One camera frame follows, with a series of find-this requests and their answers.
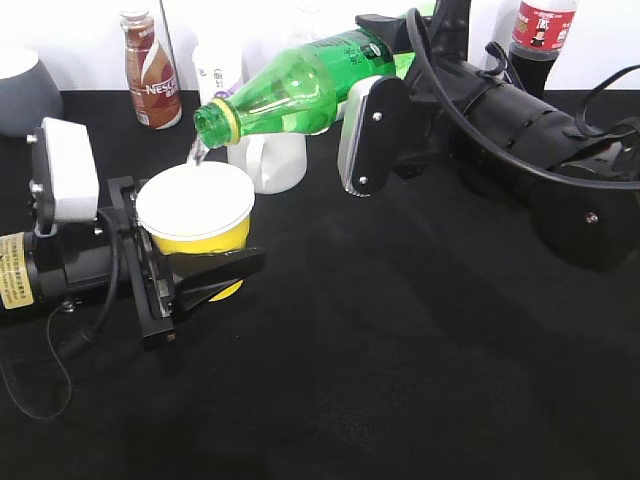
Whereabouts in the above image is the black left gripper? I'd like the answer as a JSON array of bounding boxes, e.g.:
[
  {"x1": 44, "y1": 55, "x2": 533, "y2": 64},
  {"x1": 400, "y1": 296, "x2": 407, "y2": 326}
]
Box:
[{"x1": 59, "y1": 177, "x2": 266, "y2": 350}]

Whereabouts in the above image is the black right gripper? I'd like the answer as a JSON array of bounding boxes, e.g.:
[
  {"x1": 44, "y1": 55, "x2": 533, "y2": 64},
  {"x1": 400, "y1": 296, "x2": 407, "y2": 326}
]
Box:
[{"x1": 355, "y1": 14, "x2": 465, "y2": 179}]

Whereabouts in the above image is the yellow paper cup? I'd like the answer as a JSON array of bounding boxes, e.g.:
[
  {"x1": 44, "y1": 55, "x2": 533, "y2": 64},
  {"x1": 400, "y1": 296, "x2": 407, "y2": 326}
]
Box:
[{"x1": 135, "y1": 160, "x2": 256, "y2": 303}]

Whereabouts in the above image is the green Sprite soda bottle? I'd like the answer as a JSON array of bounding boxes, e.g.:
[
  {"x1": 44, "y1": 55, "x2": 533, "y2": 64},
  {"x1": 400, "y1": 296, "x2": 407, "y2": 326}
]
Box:
[{"x1": 193, "y1": 16, "x2": 415, "y2": 149}]

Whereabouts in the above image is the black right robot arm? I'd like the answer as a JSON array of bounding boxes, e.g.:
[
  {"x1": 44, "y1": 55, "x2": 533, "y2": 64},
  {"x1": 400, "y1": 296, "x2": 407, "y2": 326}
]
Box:
[{"x1": 338, "y1": 1, "x2": 639, "y2": 272}]

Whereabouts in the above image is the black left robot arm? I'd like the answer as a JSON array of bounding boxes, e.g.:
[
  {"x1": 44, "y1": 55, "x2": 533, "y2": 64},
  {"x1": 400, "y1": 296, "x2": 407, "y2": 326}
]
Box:
[{"x1": 1, "y1": 177, "x2": 266, "y2": 351}]

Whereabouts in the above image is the white ceramic cup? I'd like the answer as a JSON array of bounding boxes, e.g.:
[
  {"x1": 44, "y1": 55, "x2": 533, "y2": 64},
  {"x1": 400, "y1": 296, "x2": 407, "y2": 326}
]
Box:
[{"x1": 227, "y1": 133, "x2": 307, "y2": 194}]

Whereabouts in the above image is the grey round cup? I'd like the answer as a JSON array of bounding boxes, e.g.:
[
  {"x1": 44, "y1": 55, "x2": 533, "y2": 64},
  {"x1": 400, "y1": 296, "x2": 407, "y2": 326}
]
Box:
[{"x1": 1, "y1": 46, "x2": 64, "y2": 138}]

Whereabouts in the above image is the brown Nescafe coffee bottle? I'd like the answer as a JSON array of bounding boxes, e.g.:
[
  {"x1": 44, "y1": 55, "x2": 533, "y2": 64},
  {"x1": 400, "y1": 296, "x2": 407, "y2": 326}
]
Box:
[{"x1": 120, "y1": 6, "x2": 182, "y2": 130}]

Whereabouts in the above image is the cola bottle red label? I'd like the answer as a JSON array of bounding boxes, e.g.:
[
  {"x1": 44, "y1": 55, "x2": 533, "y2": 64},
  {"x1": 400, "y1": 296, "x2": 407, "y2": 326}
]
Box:
[{"x1": 507, "y1": 0, "x2": 578, "y2": 99}]

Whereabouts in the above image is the small white milk carton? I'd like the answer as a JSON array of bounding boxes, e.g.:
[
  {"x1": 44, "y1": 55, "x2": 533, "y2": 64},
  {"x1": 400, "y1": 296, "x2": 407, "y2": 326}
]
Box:
[{"x1": 192, "y1": 38, "x2": 244, "y2": 105}]

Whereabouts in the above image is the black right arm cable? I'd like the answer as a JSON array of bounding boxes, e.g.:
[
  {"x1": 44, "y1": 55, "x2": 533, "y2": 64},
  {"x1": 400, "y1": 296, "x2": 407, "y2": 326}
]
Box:
[{"x1": 405, "y1": 7, "x2": 640, "y2": 191}]

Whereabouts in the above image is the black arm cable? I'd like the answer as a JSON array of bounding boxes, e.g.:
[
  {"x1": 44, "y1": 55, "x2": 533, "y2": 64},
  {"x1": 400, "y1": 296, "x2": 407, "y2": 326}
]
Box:
[
  {"x1": 405, "y1": 7, "x2": 640, "y2": 191},
  {"x1": 0, "y1": 224, "x2": 124, "y2": 420}
]

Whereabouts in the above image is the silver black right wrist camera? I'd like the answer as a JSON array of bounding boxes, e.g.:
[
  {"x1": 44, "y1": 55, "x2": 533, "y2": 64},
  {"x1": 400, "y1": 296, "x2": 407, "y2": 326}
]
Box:
[{"x1": 337, "y1": 75, "x2": 410, "y2": 197}]

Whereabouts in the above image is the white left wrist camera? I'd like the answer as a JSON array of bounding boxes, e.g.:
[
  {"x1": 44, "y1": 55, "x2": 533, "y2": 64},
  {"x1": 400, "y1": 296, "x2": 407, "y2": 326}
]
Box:
[{"x1": 29, "y1": 117, "x2": 99, "y2": 238}]

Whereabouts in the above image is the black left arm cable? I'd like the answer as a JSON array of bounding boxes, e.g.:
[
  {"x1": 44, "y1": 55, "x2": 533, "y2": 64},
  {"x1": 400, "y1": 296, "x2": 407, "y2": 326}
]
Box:
[{"x1": 0, "y1": 224, "x2": 124, "y2": 420}]

